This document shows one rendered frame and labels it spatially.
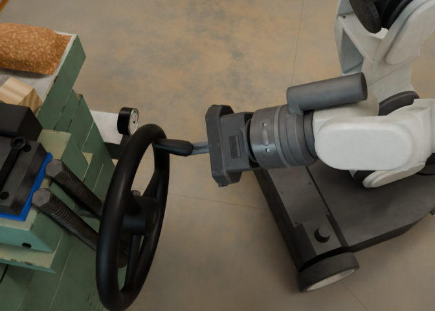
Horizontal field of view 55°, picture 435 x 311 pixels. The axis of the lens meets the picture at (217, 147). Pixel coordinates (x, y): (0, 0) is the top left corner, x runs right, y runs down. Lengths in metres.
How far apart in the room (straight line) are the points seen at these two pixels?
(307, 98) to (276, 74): 1.36
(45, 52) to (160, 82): 1.15
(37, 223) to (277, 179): 0.97
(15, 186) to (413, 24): 0.62
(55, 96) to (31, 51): 0.08
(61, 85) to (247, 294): 0.96
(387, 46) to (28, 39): 0.59
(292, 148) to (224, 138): 0.11
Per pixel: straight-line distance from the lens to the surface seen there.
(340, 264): 1.33
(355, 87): 0.53
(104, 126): 1.01
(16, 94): 0.69
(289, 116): 0.56
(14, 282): 0.76
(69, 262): 0.93
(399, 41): 0.77
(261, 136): 0.56
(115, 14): 2.20
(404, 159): 0.52
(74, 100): 0.81
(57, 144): 0.59
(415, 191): 1.53
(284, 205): 1.36
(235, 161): 0.60
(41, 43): 0.76
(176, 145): 0.64
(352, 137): 0.51
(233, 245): 1.50
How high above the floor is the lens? 1.43
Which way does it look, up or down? 60 degrees down
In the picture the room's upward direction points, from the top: straight up
